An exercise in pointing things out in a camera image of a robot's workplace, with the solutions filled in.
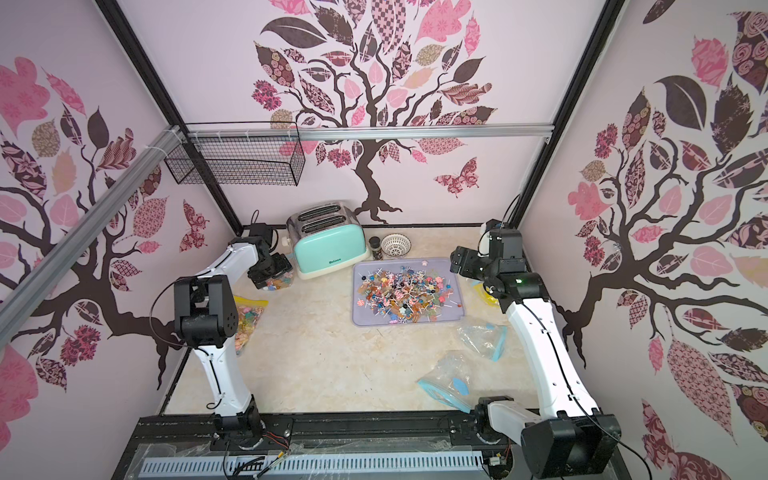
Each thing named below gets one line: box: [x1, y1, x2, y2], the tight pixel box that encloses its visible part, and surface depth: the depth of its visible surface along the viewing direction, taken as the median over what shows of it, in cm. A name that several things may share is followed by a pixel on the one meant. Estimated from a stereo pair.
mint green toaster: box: [283, 200, 369, 279], surface depth 100 cm
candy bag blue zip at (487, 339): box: [457, 323, 509, 362], surface depth 89 cm
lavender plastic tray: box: [352, 258, 465, 326], surface depth 100 cm
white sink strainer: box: [381, 233, 412, 257], surface depth 112 cm
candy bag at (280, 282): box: [262, 270, 295, 292], surface depth 103 cm
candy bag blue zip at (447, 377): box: [415, 350, 471, 413], surface depth 83 cm
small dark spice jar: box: [368, 235, 383, 261], surface depth 106 cm
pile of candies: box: [357, 265, 463, 324], surface depth 100 cm
